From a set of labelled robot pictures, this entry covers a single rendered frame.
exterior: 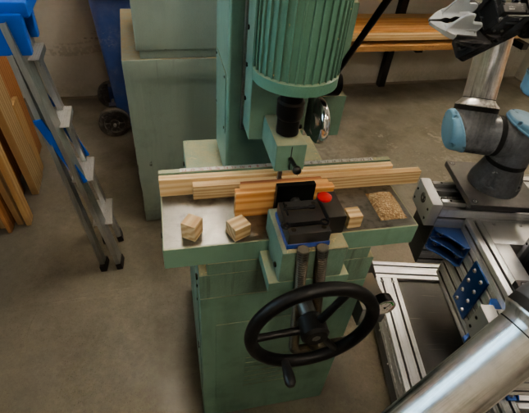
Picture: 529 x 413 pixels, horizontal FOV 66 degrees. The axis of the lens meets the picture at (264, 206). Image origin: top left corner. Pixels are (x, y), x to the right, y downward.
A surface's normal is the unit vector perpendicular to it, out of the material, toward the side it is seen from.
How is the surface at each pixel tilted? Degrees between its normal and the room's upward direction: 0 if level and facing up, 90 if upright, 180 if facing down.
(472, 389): 48
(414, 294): 0
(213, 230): 0
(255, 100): 90
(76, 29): 90
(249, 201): 90
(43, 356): 0
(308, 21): 90
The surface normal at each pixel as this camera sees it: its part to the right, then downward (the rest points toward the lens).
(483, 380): -0.29, -0.07
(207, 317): 0.21, 0.66
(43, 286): 0.08, -0.74
